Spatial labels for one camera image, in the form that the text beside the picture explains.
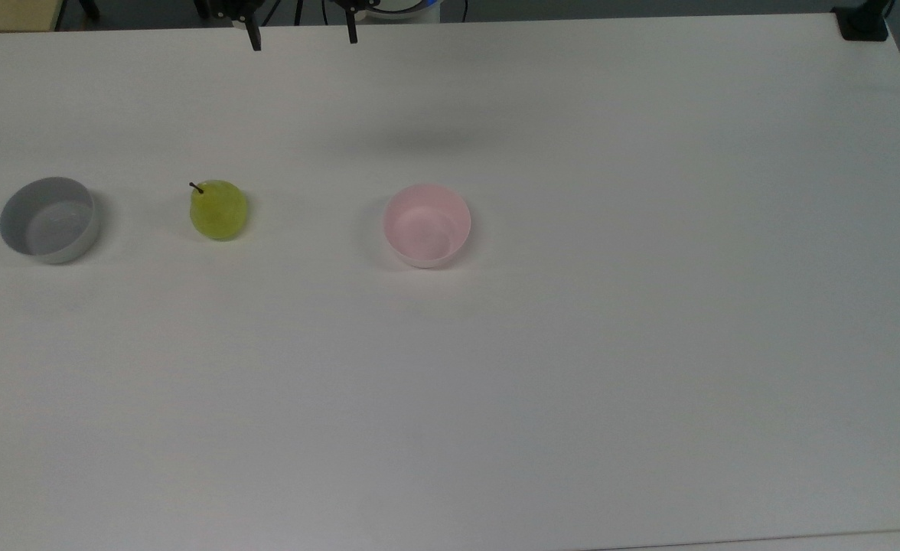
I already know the green pear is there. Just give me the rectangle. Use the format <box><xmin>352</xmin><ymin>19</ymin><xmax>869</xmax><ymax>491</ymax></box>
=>
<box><xmin>189</xmin><ymin>179</ymin><xmax>249</xmax><ymax>241</ymax></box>

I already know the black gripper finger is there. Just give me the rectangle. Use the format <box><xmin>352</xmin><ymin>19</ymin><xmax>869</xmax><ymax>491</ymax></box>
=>
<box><xmin>213</xmin><ymin>0</ymin><xmax>267</xmax><ymax>53</ymax></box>
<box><xmin>331</xmin><ymin>0</ymin><xmax>380</xmax><ymax>44</ymax></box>

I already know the light wooden table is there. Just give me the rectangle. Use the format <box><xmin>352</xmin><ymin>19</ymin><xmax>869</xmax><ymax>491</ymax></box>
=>
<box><xmin>0</xmin><ymin>0</ymin><xmax>65</xmax><ymax>33</ymax></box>

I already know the pink plastic bowl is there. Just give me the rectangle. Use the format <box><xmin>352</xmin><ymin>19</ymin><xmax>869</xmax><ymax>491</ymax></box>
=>
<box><xmin>383</xmin><ymin>183</ymin><xmax>472</xmax><ymax>269</ymax></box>

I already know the black table clamp mount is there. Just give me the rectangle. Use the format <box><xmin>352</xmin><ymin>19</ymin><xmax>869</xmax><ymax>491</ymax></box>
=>
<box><xmin>831</xmin><ymin>0</ymin><xmax>896</xmax><ymax>42</ymax></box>

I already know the grey plastic bowl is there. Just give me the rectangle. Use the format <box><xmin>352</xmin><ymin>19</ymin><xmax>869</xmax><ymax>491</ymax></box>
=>
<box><xmin>0</xmin><ymin>177</ymin><xmax>100</xmax><ymax>265</ymax></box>

